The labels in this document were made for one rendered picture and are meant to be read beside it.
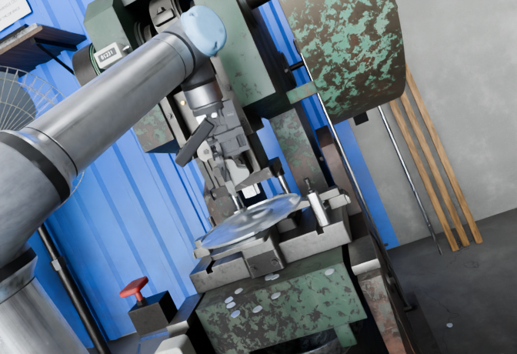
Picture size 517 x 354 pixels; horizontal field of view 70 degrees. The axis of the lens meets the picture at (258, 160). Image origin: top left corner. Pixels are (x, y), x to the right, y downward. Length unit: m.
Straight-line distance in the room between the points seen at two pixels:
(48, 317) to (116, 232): 2.17
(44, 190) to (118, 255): 2.37
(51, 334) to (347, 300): 0.61
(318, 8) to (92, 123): 0.42
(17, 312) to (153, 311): 0.53
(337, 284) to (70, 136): 0.66
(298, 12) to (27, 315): 0.59
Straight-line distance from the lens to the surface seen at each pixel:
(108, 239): 2.76
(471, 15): 2.34
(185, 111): 1.02
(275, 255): 0.95
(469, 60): 2.32
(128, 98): 0.49
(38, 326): 0.55
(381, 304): 0.86
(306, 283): 0.91
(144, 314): 1.04
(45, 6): 2.79
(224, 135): 0.77
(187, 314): 1.02
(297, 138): 1.22
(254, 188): 1.06
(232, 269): 1.02
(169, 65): 0.54
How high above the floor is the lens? 1.01
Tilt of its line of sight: 5 degrees down
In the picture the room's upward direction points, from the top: 24 degrees counter-clockwise
